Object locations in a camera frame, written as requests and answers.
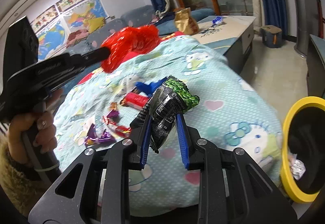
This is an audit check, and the red plastic bag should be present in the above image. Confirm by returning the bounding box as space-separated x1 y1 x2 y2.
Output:
101 25 161 73

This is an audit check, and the purple candy wrapper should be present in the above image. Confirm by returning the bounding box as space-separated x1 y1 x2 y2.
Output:
84 124 116 147

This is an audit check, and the red snack wrapper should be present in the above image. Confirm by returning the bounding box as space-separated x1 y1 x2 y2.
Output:
120 92 149 110

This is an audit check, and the black green snack packet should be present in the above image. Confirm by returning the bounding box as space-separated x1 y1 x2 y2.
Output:
130 75 200 153

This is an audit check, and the yellow rim trash bin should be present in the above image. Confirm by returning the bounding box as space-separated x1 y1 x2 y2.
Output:
280 96 324 204

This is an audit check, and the person's left hand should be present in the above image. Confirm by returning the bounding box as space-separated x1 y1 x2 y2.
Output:
6 88 63 165

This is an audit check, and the world map poster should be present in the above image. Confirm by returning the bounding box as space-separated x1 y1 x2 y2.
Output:
36 20 66 61

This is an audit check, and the yellow cushion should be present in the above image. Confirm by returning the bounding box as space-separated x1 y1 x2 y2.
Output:
88 17 105 34

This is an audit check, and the China map poster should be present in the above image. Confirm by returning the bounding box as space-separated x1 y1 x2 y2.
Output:
63 0 108 31

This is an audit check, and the framed picture strip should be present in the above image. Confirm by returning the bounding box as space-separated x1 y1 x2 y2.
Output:
30 0 85 33

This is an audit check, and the blue patterned sofa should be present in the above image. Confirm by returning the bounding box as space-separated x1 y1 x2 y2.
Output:
37 4 217 62

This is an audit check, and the blue crumpled wrapper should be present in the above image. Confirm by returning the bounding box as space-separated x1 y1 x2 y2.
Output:
135 77 167 97

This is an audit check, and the Hello Kitty blanket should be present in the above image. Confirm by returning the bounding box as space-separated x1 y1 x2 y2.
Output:
54 36 282 217

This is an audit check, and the brown paper bag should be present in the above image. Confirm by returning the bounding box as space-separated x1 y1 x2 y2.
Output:
174 8 199 35

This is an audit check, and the blue wrapper on table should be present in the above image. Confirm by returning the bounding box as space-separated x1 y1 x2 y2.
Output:
212 16 224 26

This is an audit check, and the low coffee table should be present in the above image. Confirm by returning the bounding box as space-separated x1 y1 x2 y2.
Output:
193 16 256 74

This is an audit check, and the blue stool box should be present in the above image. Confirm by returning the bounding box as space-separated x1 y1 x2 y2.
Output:
260 25 283 48

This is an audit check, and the silver tower air conditioner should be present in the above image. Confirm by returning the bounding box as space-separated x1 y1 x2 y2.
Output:
295 0 320 58

